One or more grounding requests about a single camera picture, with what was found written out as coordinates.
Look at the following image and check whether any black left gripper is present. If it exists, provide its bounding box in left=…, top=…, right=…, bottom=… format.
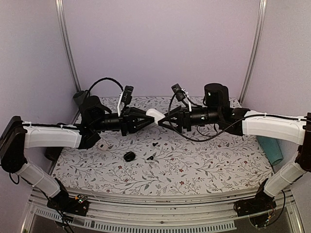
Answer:
left=92, top=107, right=156, bottom=136

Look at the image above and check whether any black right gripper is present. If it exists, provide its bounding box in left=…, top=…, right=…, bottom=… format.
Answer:
left=158, top=105, right=221, bottom=133

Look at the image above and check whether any white oval earbud case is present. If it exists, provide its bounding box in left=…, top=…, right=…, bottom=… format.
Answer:
left=146, top=108, right=165, bottom=125

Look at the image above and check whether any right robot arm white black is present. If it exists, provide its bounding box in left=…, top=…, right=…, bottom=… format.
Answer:
left=149, top=83, right=311, bottom=212

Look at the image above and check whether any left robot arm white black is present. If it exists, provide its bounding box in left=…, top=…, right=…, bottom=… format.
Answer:
left=0, top=96, right=155, bottom=211

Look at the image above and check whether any black open earbud case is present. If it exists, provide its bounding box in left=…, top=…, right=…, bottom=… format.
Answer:
left=123, top=151, right=136, bottom=162

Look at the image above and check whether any white earbud case small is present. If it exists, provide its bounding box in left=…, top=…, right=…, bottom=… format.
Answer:
left=98, top=144, right=108, bottom=151

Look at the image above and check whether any grey mug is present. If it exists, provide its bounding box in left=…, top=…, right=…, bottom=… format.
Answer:
left=72, top=90, right=87, bottom=106

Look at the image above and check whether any teal cup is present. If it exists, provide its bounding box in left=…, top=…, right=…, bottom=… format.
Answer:
left=257, top=136, right=283, bottom=166

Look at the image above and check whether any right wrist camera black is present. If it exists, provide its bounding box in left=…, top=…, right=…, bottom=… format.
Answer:
left=171, top=83, right=192, bottom=112

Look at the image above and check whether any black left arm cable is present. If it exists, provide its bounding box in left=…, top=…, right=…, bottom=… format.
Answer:
left=86, top=77, right=126, bottom=98

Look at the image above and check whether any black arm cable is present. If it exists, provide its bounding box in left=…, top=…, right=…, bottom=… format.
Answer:
left=169, top=93, right=246, bottom=143
left=86, top=77, right=126, bottom=98

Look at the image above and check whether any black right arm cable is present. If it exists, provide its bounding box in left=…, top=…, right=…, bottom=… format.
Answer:
left=169, top=93, right=246, bottom=143

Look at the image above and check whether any right aluminium frame post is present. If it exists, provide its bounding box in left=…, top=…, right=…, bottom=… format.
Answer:
left=239, top=0, right=267, bottom=105

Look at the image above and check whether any aluminium frame post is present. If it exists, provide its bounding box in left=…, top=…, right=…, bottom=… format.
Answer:
left=239, top=0, right=267, bottom=105
left=54, top=0, right=81, bottom=91

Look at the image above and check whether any aluminium front rail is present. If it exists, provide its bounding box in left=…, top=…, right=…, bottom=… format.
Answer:
left=21, top=188, right=307, bottom=233

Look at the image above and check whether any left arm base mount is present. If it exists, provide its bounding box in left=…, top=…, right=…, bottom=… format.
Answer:
left=47, top=193, right=89, bottom=216

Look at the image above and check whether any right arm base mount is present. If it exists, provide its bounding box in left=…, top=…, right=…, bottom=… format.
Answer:
left=233, top=198, right=276, bottom=228

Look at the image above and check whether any left aluminium frame post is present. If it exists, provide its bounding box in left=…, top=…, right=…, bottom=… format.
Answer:
left=54, top=0, right=81, bottom=91

